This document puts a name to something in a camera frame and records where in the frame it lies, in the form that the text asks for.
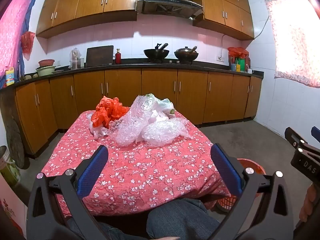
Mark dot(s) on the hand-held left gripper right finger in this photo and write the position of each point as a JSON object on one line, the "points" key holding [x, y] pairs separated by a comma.
{"points": [[227, 171]]}

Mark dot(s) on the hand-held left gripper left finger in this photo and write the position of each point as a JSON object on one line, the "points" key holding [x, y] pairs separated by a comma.
{"points": [[92, 171]]}

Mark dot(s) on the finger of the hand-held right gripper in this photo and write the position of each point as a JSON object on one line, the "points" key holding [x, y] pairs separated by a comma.
{"points": [[293, 136], [316, 133]]}

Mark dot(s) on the red plastic basket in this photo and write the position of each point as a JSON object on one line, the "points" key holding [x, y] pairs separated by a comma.
{"points": [[250, 166]]}

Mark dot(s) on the thin white plastic bag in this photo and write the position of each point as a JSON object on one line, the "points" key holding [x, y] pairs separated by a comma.
{"points": [[98, 131]]}

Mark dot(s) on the large clear bubble wrap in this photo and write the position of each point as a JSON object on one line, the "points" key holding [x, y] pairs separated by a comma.
{"points": [[132, 122]]}

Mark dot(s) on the small clear bubble wrap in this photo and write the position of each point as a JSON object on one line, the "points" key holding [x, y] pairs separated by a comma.
{"points": [[162, 132]]}

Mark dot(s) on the green printed plastic bag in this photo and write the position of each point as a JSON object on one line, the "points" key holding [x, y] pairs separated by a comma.
{"points": [[167, 106]]}

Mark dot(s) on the person's right hand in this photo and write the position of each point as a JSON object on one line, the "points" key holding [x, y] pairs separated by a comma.
{"points": [[310, 202]]}

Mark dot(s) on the red floral tablecloth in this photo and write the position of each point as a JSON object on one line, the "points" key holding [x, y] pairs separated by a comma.
{"points": [[140, 170]]}

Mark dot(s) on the person's blue jeans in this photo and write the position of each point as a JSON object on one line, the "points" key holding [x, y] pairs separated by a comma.
{"points": [[180, 220]]}

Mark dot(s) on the white mug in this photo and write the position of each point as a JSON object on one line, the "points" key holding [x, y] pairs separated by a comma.
{"points": [[250, 71]]}

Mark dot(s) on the round dark board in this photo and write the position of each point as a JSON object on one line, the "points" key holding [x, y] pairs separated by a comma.
{"points": [[16, 142]]}

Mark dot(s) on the white box with red print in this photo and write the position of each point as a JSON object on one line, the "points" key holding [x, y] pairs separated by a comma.
{"points": [[11, 205]]}

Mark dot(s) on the green box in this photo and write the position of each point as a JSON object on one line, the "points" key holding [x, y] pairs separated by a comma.
{"points": [[241, 64]]}

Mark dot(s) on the blue and yellow box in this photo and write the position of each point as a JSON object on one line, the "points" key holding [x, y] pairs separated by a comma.
{"points": [[235, 67]]}

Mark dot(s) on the pink floral window curtain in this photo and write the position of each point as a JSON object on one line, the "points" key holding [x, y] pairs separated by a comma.
{"points": [[297, 40]]}

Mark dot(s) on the orange bag over condiments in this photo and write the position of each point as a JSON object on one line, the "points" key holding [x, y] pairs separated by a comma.
{"points": [[237, 52]]}

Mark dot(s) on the wooden base cabinets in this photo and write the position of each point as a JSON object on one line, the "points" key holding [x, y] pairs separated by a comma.
{"points": [[160, 95]]}

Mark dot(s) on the black kitchen countertop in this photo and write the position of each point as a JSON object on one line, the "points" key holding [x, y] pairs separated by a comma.
{"points": [[130, 67]]}

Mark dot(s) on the clear bag with jars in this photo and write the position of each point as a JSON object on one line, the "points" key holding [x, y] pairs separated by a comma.
{"points": [[74, 58]]}

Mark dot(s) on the dark cutting board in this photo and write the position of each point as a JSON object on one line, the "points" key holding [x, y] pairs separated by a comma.
{"points": [[99, 56]]}

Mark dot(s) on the red bottle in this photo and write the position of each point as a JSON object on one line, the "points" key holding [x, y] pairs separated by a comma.
{"points": [[118, 58]]}

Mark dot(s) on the red plastic basin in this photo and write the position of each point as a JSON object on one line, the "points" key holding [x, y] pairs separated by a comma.
{"points": [[46, 62]]}

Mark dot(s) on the black gas stove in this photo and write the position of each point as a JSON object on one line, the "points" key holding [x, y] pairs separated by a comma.
{"points": [[172, 62]]}

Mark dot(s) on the wok with lid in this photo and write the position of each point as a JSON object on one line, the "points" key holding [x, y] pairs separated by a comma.
{"points": [[186, 53]]}

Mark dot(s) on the blue and yellow packet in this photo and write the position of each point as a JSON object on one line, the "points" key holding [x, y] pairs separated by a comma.
{"points": [[10, 76]]}

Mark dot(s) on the black open wok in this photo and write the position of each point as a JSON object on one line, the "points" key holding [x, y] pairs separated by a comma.
{"points": [[155, 53]]}

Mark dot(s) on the hanging orange plastic bag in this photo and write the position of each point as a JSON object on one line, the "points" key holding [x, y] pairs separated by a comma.
{"points": [[27, 43]]}

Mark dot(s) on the pink door curtain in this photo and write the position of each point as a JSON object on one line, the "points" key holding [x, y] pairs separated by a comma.
{"points": [[13, 30]]}

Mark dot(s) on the steel range hood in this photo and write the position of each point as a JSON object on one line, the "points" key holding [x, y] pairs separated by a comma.
{"points": [[170, 0]]}

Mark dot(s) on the white wall socket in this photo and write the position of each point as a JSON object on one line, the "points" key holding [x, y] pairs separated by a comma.
{"points": [[220, 59]]}

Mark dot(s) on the wooden wall cabinet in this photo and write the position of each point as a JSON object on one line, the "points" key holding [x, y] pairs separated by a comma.
{"points": [[90, 2], [225, 7]]}

